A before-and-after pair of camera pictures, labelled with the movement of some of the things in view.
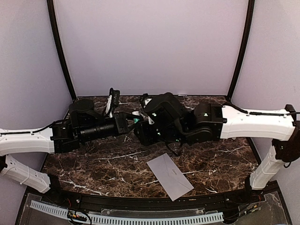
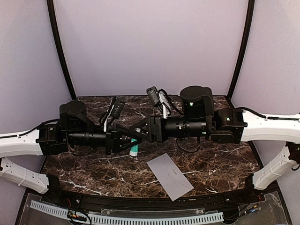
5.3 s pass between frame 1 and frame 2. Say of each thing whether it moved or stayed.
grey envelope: stayed
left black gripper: moved
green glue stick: moved
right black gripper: stayed
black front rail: stayed
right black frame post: stayed
